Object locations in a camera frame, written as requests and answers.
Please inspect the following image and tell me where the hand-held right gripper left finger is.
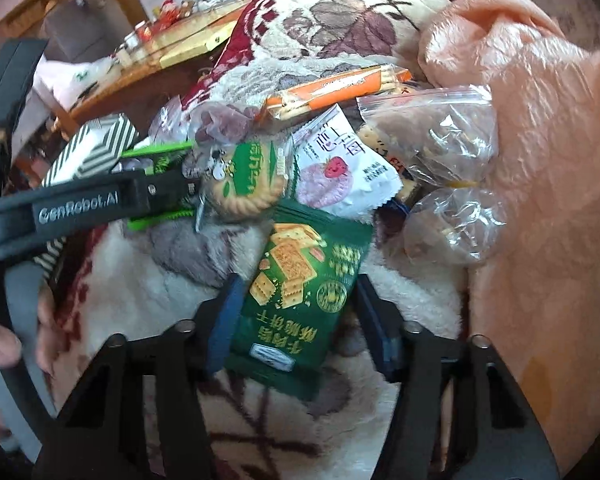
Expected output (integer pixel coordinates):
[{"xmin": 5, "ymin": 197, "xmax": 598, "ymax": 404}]
[{"xmin": 32, "ymin": 272, "xmax": 246, "ymax": 480}]

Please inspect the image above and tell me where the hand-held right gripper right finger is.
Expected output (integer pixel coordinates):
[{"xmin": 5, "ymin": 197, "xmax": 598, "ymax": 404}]
[{"xmin": 355, "ymin": 275, "xmax": 561, "ymax": 480}]

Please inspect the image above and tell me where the person's left hand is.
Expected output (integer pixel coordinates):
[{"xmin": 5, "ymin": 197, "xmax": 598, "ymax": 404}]
[{"xmin": 0, "ymin": 286, "xmax": 57, "ymax": 377}]

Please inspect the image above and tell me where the blue pen-like stick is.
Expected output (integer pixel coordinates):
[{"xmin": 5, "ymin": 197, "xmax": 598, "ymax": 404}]
[{"xmin": 380, "ymin": 197, "xmax": 411, "ymax": 221}]

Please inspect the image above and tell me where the red label cracker pack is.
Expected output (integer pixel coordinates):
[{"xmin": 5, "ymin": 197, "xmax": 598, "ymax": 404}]
[{"xmin": 357, "ymin": 125, "xmax": 423, "ymax": 201}]

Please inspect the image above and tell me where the small clear plastic bag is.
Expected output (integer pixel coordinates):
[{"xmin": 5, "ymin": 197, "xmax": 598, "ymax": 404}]
[{"xmin": 402, "ymin": 187, "xmax": 508, "ymax": 266}]

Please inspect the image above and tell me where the dark green cracker packet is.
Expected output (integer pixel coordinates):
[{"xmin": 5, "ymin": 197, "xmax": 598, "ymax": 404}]
[{"xmin": 225, "ymin": 197, "xmax": 373, "ymax": 401}]

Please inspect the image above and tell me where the white plastic bag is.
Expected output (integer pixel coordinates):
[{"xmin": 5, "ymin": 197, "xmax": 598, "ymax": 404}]
[{"xmin": 32, "ymin": 55, "xmax": 116, "ymax": 111}]

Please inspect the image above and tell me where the wooden table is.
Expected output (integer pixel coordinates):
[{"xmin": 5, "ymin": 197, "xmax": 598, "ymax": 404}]
[{"xmin": 55, "ymin": 7, "xmax": 261, "ymax": 126}]

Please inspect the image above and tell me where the white pink snack packet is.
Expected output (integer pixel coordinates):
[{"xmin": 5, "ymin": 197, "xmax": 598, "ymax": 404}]
[{"xmin": 291, "ymin": 105, "xmax": 401, "ymax": 218}]

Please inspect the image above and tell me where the floral plush blanket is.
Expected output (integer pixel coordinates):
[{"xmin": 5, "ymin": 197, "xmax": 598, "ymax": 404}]
[{"xmin": 45, "ymin": 0, "xmax": 476, "ymax": 480}]

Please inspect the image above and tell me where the orange cracker pack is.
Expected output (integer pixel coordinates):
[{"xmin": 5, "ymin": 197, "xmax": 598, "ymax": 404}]
[{"xmin": 260, "ymin": 65, "xmax": 413, "ymax": 121}]

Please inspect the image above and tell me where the green white striped box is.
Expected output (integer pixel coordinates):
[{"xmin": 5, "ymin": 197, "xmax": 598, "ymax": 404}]
[{"xmin": 32, "ymin": 112, "xmax": 141, "ymax": 278}]

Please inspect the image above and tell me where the green round biscuit packet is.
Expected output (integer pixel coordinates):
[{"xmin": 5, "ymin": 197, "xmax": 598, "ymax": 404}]
[{"xmin": 200, "ymin": 139, "xmax": 293, "ymax": 221}]

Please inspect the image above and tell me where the peach quilt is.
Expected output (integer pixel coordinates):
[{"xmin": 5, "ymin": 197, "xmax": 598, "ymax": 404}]
[{"xmin": 417, "ymin": 0, "xmax": 600, "ymax": 461}]

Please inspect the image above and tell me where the clear bag of purple snacks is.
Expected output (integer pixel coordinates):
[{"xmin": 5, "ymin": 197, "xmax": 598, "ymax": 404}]
[{"xmin": 150, "ymin": 97, "xmax": 261, "ymax": 156}]

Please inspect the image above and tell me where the red plush toy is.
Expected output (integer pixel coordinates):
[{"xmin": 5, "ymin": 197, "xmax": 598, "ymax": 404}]
[{"xmin": 155, "ymin": 0, "xmax": 181, "ymax": 28}]

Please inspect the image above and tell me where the grey refrigerator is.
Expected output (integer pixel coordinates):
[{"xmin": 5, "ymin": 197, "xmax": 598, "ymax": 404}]
[{"xmin": 42, "ymin": 0, "xmax": 113, "ymax": 61}]

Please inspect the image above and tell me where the wooden chair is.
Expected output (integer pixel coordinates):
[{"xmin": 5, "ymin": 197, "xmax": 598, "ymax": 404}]
[{"xmin": 10, "ymin": 85, "xmax": 83, "ymax": 171}]

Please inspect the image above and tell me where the large clear zip bag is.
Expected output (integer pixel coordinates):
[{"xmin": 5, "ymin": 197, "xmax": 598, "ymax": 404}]
[{"xmin": 356, "ymin": 85, "xmax": 501, "ymax": 186}]

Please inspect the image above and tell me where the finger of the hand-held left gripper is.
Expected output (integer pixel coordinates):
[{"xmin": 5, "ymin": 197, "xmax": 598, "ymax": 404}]
[{"xmin": 130, "ymin": 165, "xmax": 197, "ymax": 213}]

